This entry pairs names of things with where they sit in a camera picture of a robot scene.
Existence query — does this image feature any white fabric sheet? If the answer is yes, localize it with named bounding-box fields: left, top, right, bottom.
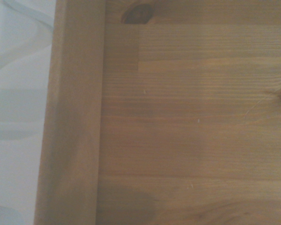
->
left=0, top=0, right=57, bottom=225

